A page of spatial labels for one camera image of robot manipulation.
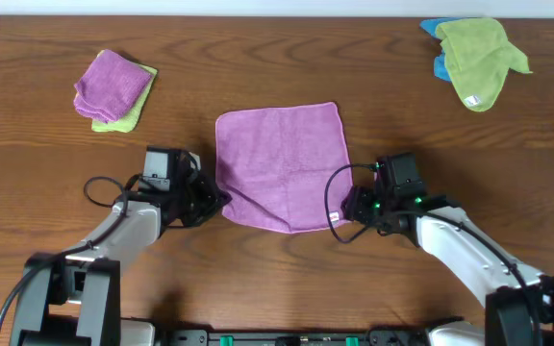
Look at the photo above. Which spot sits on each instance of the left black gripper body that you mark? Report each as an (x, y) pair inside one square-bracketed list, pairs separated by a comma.
[(207, 198)]

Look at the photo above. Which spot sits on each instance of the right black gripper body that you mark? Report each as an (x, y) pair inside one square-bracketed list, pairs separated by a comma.
[(368, 208)]

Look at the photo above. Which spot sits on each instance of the purple microfiber cloth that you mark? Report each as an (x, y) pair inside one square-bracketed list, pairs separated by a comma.
[(284, 168)]

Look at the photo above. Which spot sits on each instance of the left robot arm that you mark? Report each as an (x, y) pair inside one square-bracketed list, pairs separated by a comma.
[(73, 297)]

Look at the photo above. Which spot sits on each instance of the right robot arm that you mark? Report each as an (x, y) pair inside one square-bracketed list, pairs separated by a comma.
[(518, 298)]

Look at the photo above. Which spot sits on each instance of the folded light green cloth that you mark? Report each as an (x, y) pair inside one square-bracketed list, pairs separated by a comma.
[(130, 120)]

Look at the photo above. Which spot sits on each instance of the folded purple cloth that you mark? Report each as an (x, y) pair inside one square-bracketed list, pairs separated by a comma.
[(109, 87)]

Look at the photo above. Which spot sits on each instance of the blue microfiber cloth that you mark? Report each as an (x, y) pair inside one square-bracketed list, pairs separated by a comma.
[(429, 26)]

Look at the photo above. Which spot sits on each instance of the green microfiber cloth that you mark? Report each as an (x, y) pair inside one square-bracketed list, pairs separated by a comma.
[(477, 57)]

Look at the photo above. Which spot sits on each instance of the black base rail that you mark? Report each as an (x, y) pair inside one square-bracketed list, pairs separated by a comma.
[(286, 338)]

